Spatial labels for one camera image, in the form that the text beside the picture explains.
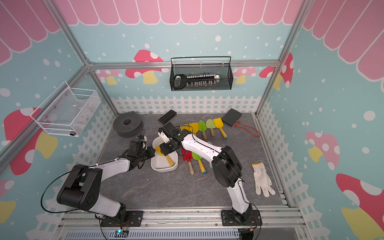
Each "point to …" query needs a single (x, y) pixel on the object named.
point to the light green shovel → (210, 124)
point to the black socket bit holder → (182, 81)
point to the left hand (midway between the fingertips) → (156, 152)
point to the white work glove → (262, 180)
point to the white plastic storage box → (161, 163)
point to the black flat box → (231, 117)
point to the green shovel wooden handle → (202, 128)
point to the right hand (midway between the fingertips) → (165, 149)
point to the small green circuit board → (121, 233)
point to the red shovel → (187, 156)
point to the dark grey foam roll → (128, 125)
